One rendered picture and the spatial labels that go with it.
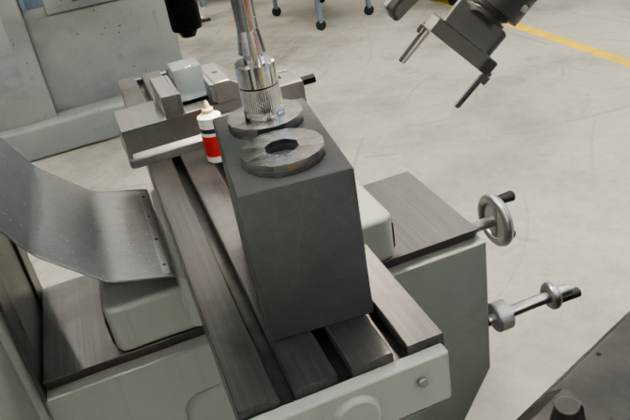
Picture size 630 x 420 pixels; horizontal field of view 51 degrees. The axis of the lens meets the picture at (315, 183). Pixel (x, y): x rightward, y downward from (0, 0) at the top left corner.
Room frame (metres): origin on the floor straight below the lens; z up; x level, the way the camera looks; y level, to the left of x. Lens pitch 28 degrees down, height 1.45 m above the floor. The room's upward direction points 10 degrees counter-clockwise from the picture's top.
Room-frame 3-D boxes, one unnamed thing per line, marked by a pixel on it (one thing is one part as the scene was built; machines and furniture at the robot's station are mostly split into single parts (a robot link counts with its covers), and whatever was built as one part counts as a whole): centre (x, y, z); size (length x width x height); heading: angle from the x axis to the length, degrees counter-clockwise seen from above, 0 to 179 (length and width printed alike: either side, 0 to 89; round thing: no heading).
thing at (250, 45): (0.73, 0.04, 1.28); 0.03 x 0.03 x 0.11
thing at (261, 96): (0.73, 0.04, 1.19); 0.05 x 0.05 x 0.06
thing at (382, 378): (1.08, 0.17, 0.92); 1.24 x 0.23 x 0.08; 16
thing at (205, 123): (1.07, 0.16, 1.01); 0.04 x 0.04 x 0.11
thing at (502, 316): (1.04, -0.40, 0.54); 0.22 x 0.06 x 0.06; 106
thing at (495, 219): (1.16, -0.33, 0.66); 0.16 x 0.12 x 0.12; 106
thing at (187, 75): (1.19, 0.20, 1.07); 0.06 x 0.05 x 0.06; 17
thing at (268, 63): (0.73, 0.04, 1.22); 0.05 x 0.05 x 0.01
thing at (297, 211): (0.68, 0.04, 1.06); 0.22 x 0.12 x 0.20; 10
